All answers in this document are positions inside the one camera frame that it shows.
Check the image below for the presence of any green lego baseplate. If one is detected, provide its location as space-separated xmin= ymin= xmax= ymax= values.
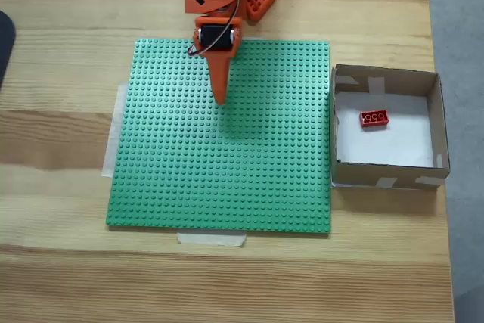
xmin=105 ymin=38 xmax=333 ymax=239

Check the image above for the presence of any masking tape strip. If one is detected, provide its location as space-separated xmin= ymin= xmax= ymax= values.
xmin=176 ymin=231 xmax=248 ymax=248
xmin=101 ymin=81 xmax=129 ymax=179

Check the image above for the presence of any red lego block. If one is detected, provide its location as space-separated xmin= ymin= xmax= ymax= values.
xmin=358 ymin=110 xmax=390 ymax=130

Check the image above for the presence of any white paper box lining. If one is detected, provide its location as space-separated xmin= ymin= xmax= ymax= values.
xmin=334 ymin=90 xmax=435 ymax=169

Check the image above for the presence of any open cardboard box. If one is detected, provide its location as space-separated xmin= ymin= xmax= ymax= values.
xmin=330 ymin=64 xmax=451 ymax=191

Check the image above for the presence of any black rounded object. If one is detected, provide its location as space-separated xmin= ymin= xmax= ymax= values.
xmin=0 ymin=10 xmax=17 ymax=92

